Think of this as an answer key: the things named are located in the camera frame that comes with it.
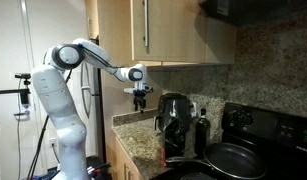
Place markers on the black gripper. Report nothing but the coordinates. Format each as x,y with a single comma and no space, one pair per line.
140,96

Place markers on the black red whey protein bag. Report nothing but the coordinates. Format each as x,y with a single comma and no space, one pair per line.
174,140

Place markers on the wooden cabinet door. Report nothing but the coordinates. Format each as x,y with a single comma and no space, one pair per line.
173,30

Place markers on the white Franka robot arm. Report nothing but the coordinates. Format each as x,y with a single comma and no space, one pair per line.
59,106

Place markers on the black air fryer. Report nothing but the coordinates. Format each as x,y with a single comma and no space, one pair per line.
169,98

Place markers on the tall wooden side panel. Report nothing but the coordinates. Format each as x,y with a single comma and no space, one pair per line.
109,100

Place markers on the small white container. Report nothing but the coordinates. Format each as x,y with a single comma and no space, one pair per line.
194,109

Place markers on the stainless steel fridge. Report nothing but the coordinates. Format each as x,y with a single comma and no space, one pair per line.
93,133

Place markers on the wooden lower cabinet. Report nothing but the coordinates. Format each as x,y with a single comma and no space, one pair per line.
123,163

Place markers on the dark olive oil bottle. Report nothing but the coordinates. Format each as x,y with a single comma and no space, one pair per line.
202,133

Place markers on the black stove knob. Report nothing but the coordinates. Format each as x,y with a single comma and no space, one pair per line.
233,117
248,119

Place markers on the wooden cabinet above fridge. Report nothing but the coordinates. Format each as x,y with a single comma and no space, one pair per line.
91,16

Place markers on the wooden upper cabinet body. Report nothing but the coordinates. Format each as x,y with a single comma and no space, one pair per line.
220,40

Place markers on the black frying pan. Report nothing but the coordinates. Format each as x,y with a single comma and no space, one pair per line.
234,161

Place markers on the black electric stove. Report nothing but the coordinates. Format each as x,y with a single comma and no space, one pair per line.
276,133

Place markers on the dark range hood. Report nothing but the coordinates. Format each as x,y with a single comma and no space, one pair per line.
253,11

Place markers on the white wall outlet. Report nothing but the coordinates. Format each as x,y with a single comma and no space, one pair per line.
53,142

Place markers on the black camera on stand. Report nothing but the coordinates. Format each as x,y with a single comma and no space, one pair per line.
25,98

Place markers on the black camera stand bar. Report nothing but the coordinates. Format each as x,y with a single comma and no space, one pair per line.
6,91

